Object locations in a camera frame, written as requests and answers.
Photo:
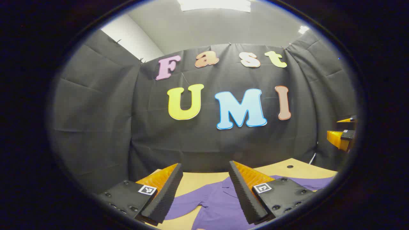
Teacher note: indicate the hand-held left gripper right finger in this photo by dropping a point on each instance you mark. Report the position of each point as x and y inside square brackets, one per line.
[244, 198]

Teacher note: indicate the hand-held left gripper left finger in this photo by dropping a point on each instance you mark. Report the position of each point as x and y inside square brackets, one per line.
[166, 195]

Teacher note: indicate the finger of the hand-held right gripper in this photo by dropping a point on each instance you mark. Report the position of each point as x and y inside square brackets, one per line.
[346, 120]
[337, 139]

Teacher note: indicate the purple shirt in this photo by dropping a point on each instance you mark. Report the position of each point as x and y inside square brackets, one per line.
[217, 204]

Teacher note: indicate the black backdrop cloth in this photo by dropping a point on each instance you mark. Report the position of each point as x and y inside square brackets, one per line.
[198, 140]

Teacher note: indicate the small ceiling light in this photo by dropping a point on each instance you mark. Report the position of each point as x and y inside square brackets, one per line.
[303, 29]

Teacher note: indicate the ceiling light panel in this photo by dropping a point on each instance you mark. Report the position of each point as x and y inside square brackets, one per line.
[214, 4]

